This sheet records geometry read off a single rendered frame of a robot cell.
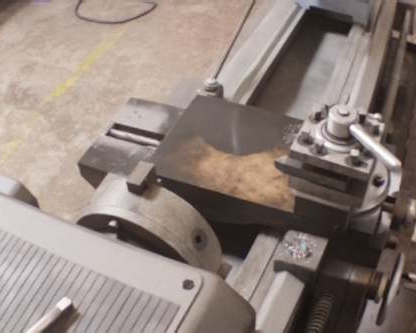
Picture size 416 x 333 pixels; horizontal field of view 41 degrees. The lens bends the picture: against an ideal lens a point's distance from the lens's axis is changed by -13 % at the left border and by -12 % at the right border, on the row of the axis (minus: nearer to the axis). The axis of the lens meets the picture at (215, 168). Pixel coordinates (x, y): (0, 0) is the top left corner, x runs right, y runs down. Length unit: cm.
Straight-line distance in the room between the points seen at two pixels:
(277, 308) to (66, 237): 63
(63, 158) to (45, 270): 224
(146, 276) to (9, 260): 19
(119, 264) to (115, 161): 85
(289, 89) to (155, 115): 54
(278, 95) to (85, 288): 141
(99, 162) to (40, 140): 157
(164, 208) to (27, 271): 32
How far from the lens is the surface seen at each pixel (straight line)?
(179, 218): 97
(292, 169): 122
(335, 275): 141
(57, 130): 316
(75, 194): 277
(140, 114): 170
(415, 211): 147
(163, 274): 72
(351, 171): 117
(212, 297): 71
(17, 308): 72
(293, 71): 215
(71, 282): 72
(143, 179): 98
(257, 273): 135
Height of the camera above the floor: 191
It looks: 43 degrees down
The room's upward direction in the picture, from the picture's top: 1 degrees counter-clockwise
